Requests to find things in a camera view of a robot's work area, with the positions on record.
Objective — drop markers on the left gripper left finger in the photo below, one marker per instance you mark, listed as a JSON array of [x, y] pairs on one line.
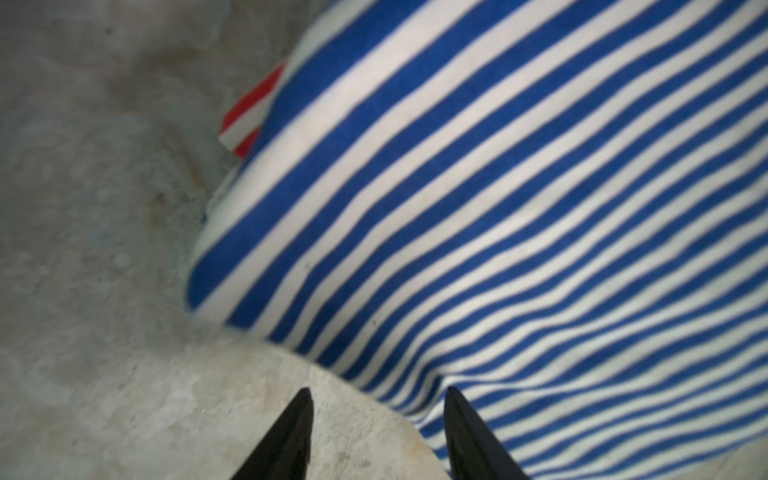
[[284, 453]]

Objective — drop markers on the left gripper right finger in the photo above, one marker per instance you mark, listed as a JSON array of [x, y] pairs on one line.
[[474, 451]]

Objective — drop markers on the navy white striped tank top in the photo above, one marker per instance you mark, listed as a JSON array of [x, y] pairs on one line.
[[557, 207]]

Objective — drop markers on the red white striped tank top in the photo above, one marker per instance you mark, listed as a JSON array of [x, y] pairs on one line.
[[242, 124]]

